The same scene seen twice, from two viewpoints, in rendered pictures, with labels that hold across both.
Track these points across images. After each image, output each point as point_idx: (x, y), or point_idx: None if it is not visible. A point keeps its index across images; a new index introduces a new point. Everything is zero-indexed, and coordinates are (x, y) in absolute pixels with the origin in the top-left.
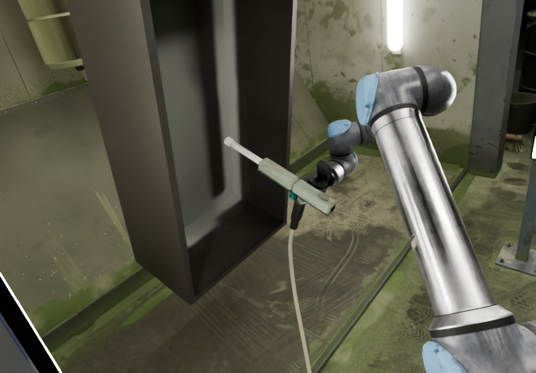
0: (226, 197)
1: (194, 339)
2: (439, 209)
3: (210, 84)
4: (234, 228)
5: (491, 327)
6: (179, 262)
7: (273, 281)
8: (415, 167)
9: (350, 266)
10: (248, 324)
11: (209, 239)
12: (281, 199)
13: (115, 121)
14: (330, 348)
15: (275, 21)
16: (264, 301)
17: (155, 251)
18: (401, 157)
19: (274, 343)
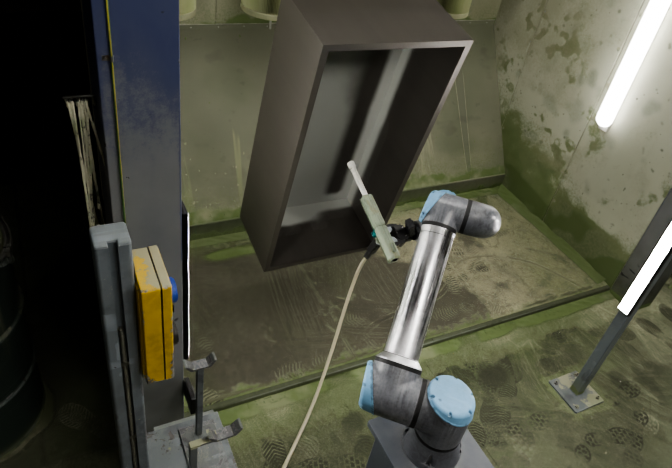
0: (338, 197)
1: (255, 299)
2: (419, 296)
3: (363, 105)
4: (330, 229)
5: (398, 367)
6: (270, 238)
7: (345, 289)
8: (422, 266)
9: None
10: (303, 311)
11: (304, 228)
12: None
13: (270, 121)
14: (355, 363)
15: (431, 90)
16: (327, 301)
17: (257, 219)
18: (420, 255)
19: (315, 336)
